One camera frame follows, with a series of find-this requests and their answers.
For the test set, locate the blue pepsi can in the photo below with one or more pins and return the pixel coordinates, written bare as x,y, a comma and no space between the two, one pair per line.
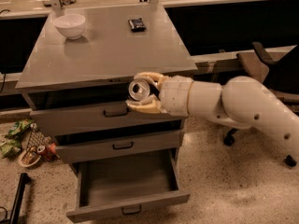
141,88

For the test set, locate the grey drawer cabinet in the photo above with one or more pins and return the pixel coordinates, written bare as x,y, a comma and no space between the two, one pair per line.
108,49

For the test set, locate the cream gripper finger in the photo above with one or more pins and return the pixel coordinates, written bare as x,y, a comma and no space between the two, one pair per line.
149,105
153,78

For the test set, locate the white bowl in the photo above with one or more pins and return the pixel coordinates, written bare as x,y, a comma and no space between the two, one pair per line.
70,26

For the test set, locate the grey bottom drawer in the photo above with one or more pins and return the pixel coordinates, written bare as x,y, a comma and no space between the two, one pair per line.
127,185

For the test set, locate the grey middle drawer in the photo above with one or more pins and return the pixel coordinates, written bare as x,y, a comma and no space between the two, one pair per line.
98,145

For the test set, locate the grey top drawer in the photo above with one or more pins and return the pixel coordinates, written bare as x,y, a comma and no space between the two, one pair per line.
62,109

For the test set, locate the black stand bar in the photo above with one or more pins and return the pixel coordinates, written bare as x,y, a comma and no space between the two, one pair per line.
23,181

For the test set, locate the green chip bag upper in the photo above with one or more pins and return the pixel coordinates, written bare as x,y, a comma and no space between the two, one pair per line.
19,128

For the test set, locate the dark snack packet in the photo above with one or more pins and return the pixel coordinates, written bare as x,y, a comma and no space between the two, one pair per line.
137,25

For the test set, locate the green chip bag lower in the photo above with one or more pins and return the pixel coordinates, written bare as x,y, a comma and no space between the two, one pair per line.
10,148

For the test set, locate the red soda can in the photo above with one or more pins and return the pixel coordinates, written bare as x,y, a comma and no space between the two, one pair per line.
44,153

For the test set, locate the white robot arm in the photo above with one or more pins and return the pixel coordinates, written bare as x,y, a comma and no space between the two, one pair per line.
205,100

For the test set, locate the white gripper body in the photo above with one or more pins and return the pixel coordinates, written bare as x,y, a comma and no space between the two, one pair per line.
175,94

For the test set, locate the white round dish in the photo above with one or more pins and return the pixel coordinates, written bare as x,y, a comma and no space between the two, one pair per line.
28,159

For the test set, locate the black office chair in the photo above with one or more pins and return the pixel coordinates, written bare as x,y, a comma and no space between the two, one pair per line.
280,69

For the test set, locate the green chip bag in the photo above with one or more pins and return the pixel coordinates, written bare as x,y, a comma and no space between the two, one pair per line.
19,128
10,148

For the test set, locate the grey drawer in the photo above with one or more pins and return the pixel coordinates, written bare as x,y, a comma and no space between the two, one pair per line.
62,109
127,185
98,145

